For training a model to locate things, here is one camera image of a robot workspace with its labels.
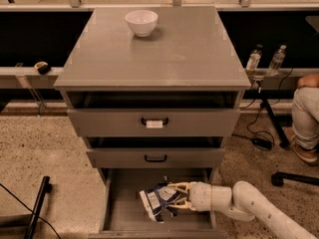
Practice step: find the clear water bottle left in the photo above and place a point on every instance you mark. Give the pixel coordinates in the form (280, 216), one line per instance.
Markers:
(254, 58)

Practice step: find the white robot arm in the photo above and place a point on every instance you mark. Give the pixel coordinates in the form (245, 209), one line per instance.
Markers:
(241, 202)

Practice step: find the clear water bottle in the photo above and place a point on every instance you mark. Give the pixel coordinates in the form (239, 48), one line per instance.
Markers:
(277, 60)
(254, 58)

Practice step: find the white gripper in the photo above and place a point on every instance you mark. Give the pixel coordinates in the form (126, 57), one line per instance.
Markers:
(200, 196)

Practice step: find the grey drawer cabinet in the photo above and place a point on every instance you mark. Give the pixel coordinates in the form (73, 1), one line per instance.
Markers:
(188, 51)

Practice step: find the black power adapter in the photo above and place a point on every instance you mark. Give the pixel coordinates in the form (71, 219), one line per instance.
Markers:
(262, 143)

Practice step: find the tan shoe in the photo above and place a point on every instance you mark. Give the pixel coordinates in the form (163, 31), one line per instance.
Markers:
(308, 156)

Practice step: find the black top drawer handle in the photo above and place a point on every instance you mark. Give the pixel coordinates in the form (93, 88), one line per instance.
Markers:
(154, 123)

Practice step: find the white ceramic bowl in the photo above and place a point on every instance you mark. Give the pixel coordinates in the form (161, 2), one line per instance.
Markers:
(142, 22)

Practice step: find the person hand on knee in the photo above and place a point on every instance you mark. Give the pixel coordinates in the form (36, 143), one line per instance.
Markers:
(309, 81)

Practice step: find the black tripod leg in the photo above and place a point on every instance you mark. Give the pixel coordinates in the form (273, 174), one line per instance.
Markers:
(284, 142)

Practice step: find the grey middle drawer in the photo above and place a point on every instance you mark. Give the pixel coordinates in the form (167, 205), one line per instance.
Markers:
(129, 152)

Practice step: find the person leg beige trousers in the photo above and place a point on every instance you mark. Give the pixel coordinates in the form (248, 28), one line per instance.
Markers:
(305, 114)

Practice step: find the black middle drawer handle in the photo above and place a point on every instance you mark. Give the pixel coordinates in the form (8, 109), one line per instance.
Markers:
(148, 158)

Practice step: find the grey drawer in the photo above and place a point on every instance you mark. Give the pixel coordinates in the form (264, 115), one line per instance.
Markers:
(129, 152)
(119, 113)
(126, 218)

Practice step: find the black stand leg left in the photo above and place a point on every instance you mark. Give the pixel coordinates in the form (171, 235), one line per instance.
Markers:
(45, 188)

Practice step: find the black chair base leg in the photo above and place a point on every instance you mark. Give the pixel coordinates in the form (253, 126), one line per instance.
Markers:
(278, 178)

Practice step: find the grey bottom drawer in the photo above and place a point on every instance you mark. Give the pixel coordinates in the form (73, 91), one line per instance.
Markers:
(126, 218)

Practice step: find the grey top drawer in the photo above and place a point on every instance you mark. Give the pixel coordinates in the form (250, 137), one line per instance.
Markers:
(119, 113)

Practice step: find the blue chip bag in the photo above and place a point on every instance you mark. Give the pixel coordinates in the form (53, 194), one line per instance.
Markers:
(159, 198)

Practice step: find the clear water bottle right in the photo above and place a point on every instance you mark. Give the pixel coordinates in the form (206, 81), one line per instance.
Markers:
(277, 60)

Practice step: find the black drawer handle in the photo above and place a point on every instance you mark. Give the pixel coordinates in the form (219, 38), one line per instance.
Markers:
(154, 123)
(148, 158)

